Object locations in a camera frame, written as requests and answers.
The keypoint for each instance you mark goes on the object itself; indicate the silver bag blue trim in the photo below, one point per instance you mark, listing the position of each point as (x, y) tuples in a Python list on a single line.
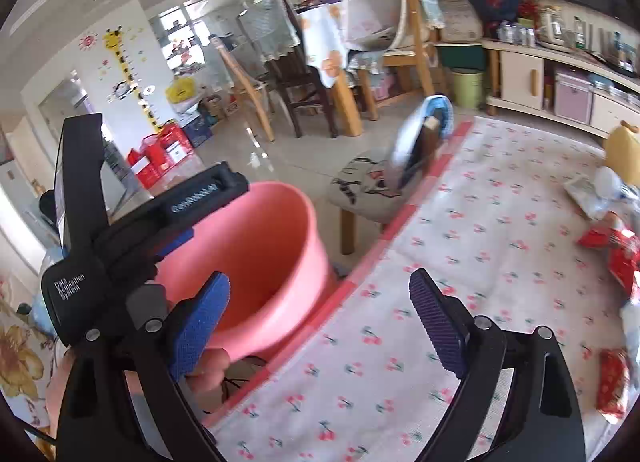
[(407, 142)]

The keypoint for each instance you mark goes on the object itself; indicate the orange print dining tablecloth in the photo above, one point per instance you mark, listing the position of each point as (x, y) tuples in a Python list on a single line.
[(320, 42)]

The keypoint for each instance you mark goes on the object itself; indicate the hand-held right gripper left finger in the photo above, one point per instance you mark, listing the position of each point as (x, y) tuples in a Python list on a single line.
[(197, 327)]

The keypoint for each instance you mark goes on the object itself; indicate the cat print stool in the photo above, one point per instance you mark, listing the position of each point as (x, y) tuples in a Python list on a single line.
[(360, 187)]

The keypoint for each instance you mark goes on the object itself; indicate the person's left hand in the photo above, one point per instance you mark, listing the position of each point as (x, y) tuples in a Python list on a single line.
[(212, 367)]

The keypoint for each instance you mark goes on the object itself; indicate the yellow plastic bag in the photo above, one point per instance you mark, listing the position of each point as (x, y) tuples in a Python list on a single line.
[(182, 91)]

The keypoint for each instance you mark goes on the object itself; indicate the yellow pear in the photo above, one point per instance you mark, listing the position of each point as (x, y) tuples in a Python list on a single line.
[(625, 157)]

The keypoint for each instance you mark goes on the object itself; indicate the giraffe wall sticker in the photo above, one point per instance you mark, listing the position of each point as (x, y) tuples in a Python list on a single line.
[(132, 77)]

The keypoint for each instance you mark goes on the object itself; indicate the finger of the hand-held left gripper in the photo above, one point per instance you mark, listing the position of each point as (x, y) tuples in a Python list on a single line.
[(200, 192)]

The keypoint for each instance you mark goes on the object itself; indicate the stack of red boxes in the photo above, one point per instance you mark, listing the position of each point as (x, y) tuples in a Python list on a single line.
[(160, 157)]

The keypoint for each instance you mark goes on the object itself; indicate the dark wooden chair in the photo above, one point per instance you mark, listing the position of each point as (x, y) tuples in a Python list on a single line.
[(300, 87)]

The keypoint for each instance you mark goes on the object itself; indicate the grey lace chair cover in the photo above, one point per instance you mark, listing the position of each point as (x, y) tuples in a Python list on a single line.
[(270, 29)]

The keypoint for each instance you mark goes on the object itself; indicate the red gold snack packet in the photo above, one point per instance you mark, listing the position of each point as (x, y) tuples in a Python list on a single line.
[(614, 387)]

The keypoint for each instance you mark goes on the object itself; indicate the pink storage box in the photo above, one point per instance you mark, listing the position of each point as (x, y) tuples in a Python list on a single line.
[(572, 97)]

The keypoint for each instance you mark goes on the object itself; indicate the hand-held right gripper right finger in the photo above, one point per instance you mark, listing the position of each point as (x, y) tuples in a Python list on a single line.
[(440, 322)]

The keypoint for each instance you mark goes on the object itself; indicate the cherry print tablecloth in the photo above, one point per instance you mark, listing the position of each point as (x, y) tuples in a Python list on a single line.
[(475, 222)]

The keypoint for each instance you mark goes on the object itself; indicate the green waste bin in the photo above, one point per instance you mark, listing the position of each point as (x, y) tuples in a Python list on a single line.
[(467, 89)]

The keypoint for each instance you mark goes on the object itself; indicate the pink plastic bucket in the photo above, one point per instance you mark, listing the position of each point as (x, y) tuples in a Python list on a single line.
[(260, 267)]

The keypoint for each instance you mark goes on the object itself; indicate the yellow floral cloth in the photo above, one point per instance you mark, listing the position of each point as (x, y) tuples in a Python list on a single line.
[(20, 357)]

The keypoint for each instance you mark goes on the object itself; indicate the light wooden chair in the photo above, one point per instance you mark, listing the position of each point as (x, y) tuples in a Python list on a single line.
[(415, 42), (245, 87)]

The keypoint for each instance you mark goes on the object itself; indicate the cream television cabinet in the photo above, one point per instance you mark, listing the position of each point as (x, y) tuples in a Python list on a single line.
[(520, 77)]

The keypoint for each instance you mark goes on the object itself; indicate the glass kettle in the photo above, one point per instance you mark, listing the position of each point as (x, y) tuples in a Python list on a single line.
[(550, 24)]

